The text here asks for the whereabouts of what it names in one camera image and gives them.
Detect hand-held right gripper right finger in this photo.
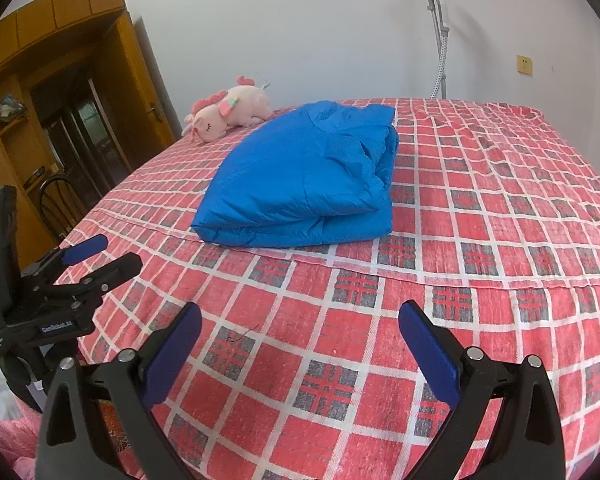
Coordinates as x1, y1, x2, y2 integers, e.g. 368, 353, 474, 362
398, 300, 567, 480

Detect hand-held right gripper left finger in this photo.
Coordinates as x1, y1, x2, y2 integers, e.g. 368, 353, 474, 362
34, 301, 203, 480

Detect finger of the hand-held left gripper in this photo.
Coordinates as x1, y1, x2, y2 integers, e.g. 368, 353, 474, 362
22, 233, 109, 281
45, 253, 144, 309

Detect blue padded jacket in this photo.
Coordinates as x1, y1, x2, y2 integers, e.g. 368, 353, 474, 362
190, 101, 400, 249

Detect black metal chair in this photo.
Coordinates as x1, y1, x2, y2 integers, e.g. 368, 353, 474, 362
39, 174, 87, 242

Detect red plaid bed sheet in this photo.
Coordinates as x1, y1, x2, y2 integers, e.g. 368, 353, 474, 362
55, 96, 600, 480

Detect pink quilt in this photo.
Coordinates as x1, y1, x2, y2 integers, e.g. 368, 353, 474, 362
0, 400, 46, 480

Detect yellow wooden door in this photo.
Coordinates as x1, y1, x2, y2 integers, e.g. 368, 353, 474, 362
112, 10, 177, 173

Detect pink unicorn plush toy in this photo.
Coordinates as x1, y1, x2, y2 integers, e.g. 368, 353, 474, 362
181, 75, 276, 145

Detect grey garment steamer stand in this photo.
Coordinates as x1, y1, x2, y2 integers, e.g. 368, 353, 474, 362
414, 0, 451, 100

